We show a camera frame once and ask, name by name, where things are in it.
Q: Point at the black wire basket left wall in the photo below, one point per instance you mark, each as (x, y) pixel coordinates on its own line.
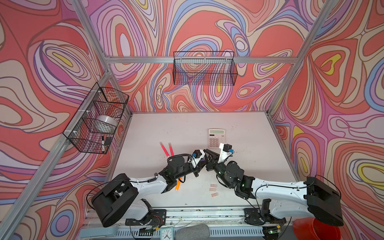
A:
(84, 131)

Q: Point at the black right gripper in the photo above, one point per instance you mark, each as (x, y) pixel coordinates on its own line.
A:
(212, 159)

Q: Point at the small white clock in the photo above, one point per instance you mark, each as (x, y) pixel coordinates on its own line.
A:
(166, 234)

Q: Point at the black wire basket wall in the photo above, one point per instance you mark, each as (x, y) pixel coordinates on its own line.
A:
(204, 68)
(84, 131)

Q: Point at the black wire basket back wall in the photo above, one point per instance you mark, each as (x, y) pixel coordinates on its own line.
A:
(204, 68)

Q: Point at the pink pen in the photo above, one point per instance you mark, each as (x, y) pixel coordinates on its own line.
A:
(172, 151)
(165, 151)

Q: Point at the red bucket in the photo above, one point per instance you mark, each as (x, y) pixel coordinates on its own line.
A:
(312, 229)

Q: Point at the pink desk calculator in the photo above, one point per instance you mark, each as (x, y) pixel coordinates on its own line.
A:
(216, 137)

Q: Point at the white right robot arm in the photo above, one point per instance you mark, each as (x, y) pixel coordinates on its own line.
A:
(309, 198)

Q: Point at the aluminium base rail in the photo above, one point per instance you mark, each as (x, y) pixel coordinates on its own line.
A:
(234, 222)

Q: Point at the silver tape roll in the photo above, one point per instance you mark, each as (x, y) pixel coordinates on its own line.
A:
(107, 119)

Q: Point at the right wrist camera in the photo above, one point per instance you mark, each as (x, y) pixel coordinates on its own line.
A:
(225, 150)

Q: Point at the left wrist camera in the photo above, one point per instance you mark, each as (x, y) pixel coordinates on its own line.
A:
(197, 156)

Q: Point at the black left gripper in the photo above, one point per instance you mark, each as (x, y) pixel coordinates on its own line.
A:
(199, 168)

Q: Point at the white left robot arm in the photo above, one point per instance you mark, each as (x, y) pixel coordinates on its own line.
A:
(122, 197)

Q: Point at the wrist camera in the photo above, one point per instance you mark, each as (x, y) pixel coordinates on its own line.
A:
(197, 156)
(225, 150)

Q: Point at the black marker in basket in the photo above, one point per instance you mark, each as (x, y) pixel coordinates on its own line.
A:
(103, 144)

